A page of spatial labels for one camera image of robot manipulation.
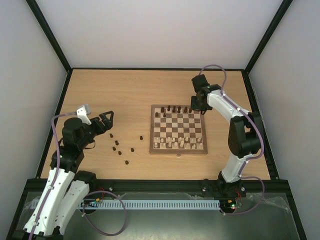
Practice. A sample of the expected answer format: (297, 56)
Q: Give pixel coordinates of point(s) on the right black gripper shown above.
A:
(198, 105)

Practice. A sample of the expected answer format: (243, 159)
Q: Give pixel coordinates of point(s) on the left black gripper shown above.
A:
(108, 124)

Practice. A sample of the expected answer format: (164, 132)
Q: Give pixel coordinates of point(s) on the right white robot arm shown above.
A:
(245, 136)

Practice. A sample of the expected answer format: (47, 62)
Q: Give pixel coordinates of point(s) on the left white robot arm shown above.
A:
(66, 186)

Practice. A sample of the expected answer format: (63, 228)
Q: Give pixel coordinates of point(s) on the wooden chess board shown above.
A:
(179, 126)

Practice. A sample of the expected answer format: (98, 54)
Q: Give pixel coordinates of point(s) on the light king piece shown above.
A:
(181, 145)

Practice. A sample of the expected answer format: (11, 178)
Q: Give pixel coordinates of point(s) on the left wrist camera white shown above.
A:
(82, 113)

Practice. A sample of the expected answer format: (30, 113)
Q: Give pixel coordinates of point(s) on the white slotted cable duct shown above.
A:
(151, 205)

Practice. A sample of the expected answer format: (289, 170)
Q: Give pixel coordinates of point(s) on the black aluminium frame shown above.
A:
(274, 184)

